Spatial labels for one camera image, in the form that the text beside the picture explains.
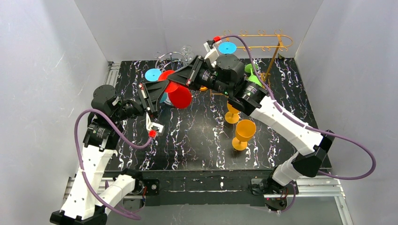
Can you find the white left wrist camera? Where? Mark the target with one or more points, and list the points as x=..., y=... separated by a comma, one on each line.
x=154, y=129

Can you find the orange plastic goblet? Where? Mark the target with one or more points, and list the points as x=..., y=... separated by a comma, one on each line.
x=232, y=115
x=244, y=132

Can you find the clear glass wine glass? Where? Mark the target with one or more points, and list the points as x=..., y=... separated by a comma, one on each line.
x=187, y=52

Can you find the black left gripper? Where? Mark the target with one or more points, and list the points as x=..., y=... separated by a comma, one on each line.
x=144, y=101

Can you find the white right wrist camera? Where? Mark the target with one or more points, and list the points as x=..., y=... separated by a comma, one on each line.
x=212, y=53

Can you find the blue plastic goblet back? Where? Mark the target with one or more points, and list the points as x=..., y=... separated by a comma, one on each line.
x=227, y=48

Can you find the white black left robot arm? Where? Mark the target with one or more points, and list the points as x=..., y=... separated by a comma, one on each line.
x=84, y=204

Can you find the orange plastic goblet near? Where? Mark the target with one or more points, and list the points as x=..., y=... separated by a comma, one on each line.
x=244, y=132

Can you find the orange plastic goblet far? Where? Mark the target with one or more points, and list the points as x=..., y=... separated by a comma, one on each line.
x=232, y=115

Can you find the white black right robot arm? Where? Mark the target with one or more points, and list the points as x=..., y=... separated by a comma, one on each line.
x=245, y=92

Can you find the red plastic goblet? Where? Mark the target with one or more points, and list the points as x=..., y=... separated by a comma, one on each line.
x=179, y=96

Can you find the green plastic goblet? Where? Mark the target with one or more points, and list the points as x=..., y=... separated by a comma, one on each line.
x=251, y=74

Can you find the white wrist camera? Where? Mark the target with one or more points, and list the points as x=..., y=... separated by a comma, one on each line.
x=154, y=129
x=212, y=53

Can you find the chrome spiral glass rack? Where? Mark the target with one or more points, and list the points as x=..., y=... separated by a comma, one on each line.
x=169, y=60

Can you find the gold wire glass rack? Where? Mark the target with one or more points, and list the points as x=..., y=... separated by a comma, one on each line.
x=261, y=44

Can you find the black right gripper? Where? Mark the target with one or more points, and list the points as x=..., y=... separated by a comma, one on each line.
x=194, y=71

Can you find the blue plastic goblet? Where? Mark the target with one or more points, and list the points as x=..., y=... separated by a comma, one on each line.
x=227, y=48
x=152, y=75

